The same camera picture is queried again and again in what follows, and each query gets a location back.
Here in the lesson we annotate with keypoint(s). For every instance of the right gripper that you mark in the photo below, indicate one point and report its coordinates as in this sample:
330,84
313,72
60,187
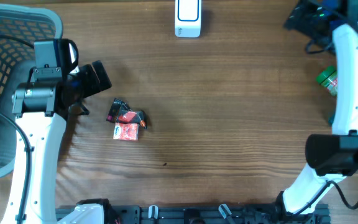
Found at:
298,19

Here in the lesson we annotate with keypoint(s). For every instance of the grey plastic shopping basket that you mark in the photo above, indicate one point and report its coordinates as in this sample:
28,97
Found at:
20,27

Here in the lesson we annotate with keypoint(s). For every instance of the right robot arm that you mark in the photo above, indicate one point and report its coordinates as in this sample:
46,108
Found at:
330,158

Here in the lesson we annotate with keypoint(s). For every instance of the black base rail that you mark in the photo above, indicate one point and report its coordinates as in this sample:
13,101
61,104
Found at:
211,215

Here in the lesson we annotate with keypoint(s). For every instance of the white barcode scanner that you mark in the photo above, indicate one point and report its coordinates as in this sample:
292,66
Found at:
188,18

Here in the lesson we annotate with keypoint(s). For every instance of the green lidded jar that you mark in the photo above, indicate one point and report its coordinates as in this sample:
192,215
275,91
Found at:
328,80

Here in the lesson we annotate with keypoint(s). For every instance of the red black snack packet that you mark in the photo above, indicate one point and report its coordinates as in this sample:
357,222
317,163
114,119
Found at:
120,112

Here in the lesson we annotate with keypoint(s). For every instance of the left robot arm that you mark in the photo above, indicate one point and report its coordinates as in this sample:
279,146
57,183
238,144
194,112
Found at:
41,107

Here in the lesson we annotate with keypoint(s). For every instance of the red white snack packet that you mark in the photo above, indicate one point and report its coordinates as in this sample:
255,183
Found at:
126,132

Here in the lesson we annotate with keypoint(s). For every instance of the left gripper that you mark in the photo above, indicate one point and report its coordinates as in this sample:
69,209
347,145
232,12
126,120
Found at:
93,86

